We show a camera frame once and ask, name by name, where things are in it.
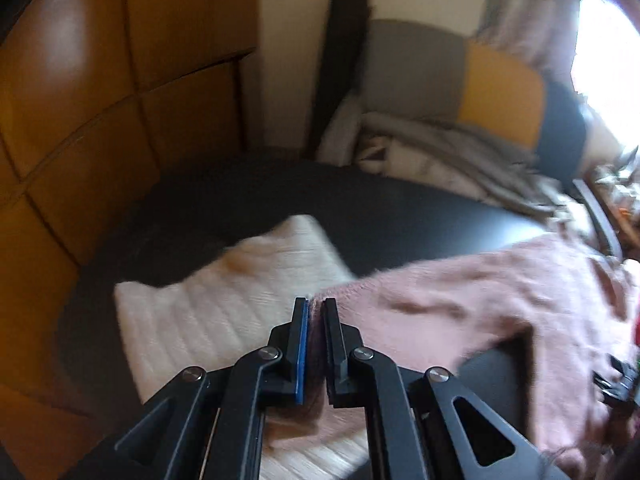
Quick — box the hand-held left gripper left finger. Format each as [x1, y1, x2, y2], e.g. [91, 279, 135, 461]
[65, 297, 308, 480]

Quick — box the grey yellow black cushion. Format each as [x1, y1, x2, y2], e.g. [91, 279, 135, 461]
[360, 19, 591, 181]

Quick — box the black leaning board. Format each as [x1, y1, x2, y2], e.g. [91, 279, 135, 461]
[306, 0, 373, 158]

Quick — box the grey fringed throw blanket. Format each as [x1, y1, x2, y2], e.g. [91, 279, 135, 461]
[320, 105, 568, 221]

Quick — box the cluttered low stand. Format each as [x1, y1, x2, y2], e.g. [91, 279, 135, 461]
[590, 147, 640, 226]

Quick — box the dark curved bar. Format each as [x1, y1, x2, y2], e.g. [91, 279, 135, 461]
[574, 179, 625, 262]

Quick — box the bright window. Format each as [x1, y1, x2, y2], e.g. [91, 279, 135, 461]
[570, 0, 640, 153]

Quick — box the white ribbed knitted sweater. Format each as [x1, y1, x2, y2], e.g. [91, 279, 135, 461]
[114, 215, 371, 480]

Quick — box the brown wooden wardrobe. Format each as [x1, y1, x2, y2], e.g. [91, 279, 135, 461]
[0, 0, 261, 480]

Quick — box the pale pink curtain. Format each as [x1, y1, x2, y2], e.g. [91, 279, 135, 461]
[475, 0, 586, 86]

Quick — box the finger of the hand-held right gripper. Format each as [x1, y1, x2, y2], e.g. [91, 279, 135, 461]
[592, 352, 640, 413]

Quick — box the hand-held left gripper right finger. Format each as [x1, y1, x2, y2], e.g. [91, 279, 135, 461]
[324, 298, 568, 480]

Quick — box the pink knitted sweater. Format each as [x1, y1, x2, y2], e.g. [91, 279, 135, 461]
[260, 232, 640, 467]

